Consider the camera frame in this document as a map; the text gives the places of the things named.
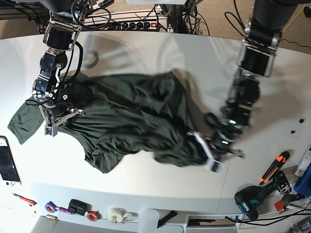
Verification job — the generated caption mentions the yellow cable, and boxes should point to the yellow cable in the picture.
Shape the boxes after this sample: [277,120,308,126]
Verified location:
[277,4,307,48]

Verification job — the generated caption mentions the teal black cordless drill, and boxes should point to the teal black cordless drill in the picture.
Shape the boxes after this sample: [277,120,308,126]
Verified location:
[234,171,292,221]

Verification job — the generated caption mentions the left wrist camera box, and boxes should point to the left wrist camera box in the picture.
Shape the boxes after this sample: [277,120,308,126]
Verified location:
[205,159,224,173]

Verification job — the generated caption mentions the purple tape roll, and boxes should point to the purple tape roll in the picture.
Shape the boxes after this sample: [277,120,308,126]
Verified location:
[45,201,57,213]

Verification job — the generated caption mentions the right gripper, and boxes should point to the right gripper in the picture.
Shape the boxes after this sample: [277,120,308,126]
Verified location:
[39,100,85,129]

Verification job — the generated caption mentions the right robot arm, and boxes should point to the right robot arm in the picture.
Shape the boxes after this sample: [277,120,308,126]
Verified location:
[32,0,108,136]

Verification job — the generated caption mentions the white power strip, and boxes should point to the white power strip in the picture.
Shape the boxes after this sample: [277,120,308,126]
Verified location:
[85,9,170,32]

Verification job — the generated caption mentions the black tablet with white frame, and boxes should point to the black tablet with white frame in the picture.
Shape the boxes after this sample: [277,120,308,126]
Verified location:
[0,136,21,187]

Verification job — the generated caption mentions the dark green t-shirt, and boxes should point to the dark green t-shirt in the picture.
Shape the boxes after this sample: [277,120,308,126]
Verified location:
[7,68,214,174]

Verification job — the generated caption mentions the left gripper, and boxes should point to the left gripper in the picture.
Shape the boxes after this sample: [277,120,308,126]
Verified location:
[187,131,244,165]

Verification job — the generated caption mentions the red handled screwdriver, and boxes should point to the red handled screwdriver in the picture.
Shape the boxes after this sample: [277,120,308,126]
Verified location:
[12,193,36,206]

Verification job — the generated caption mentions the red tape roll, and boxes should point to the red tape roll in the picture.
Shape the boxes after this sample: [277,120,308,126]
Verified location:
[87,211,100,222]

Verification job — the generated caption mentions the blue box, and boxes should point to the blue box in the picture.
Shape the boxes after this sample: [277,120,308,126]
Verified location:
[294,165,311,197]

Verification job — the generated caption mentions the black action camera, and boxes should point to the black action camera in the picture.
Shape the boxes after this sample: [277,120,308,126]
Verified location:
[68,199,87,216]

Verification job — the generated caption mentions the white translucent cup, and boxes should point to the white translucent cup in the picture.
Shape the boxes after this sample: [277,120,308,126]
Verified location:
[138,208,159,233]

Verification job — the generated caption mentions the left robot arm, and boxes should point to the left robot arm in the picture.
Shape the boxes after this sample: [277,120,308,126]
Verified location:
[190,0,309,168]

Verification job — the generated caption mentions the orange black utility knife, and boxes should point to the orange black utility knife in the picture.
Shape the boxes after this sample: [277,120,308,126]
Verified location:
[259,151,291,185]

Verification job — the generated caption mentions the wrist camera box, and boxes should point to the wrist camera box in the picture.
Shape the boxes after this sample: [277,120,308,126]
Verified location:
[44,125,58,137]
[205,159,224,173]

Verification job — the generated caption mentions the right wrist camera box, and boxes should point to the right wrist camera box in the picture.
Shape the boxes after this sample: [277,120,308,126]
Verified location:
[44,125,58,137]

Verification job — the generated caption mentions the clear tape dispenser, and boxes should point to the clear tape dispenser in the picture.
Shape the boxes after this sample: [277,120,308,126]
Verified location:
[106,208,138,224]

